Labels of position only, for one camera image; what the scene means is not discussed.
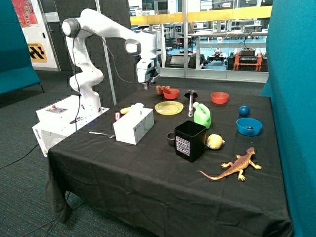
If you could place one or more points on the yellow black sign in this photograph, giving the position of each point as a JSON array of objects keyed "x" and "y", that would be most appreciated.
[{"x": 37, "y": 53}]

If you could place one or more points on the orange toy object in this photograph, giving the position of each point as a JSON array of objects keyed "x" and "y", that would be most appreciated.
[{"x": 161, "y": 89}]

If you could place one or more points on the red bowl near plate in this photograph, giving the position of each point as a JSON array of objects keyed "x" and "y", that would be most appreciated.
[{"x": 171, "y": 93}]

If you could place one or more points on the white tissue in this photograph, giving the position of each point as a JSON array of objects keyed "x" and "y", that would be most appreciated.
[{"x": 136, "y": 109}]

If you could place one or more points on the small dark cup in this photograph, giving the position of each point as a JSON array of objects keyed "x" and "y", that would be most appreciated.
[{"x": 171, "y": 139}]

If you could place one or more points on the yellow plastic plate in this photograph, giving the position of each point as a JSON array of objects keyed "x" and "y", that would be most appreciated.
[{"x": 169, "y": 108}]

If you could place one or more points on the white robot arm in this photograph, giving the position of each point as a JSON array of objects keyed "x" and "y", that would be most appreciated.
[{"x": 90, "y": 23}]

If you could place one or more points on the red poster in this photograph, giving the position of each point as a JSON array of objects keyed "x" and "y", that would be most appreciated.
[{"x": 25, "y": 13}]

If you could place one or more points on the teal partition panel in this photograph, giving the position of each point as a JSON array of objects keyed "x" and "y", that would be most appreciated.
[{"x": 291, "y": 51}]

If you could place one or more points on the yellow lemon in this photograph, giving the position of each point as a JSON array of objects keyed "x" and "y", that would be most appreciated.
[{"x": 214, "y": 141}]

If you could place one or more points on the orange toy lizard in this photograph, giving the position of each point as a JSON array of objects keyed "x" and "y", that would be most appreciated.
[{"x": 239, "y": 165}]

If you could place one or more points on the blue bowl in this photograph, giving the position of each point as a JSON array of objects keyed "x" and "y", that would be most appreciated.
[{"x": 248, "y": 126}]

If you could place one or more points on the yellow banana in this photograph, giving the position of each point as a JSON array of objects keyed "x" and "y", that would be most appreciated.
[{"x": 124, "y": 111}]

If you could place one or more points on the white tissue box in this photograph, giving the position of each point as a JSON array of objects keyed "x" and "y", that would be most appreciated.
[{"x": 133, "y": 126}]

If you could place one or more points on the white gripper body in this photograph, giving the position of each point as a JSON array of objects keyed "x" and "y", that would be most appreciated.
[{"x": 148, "y": 70}]

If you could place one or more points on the red bowl far right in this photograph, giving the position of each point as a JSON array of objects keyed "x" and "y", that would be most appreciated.
[{"x": 219, "y": 97}]

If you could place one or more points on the silver fork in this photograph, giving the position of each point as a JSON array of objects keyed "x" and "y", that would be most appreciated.
[{"x": 99, "y": 133}]

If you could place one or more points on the black square container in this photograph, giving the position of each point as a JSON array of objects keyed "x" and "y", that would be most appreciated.
[{"x": 190, "y": 139}]

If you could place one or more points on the black tablecloth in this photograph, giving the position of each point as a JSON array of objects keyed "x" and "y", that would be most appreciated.
[{"x": 149, "y": 186}]

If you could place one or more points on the dark blue ball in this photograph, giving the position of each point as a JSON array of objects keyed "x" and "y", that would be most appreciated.
[{"x": 244, "y": 111}]

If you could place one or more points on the teal sofa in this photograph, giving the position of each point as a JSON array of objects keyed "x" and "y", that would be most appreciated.
[{"x": 16, "y": 70}]

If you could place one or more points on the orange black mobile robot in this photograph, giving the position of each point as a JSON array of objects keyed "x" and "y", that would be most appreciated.
[{"x": 248, "y": 59}]

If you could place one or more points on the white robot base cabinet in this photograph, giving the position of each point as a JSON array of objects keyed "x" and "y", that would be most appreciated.
[{"x": 63, "y": 118}]

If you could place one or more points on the green plastic jug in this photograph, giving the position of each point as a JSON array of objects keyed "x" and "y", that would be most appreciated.
[{"x": 202, "y": 114}]

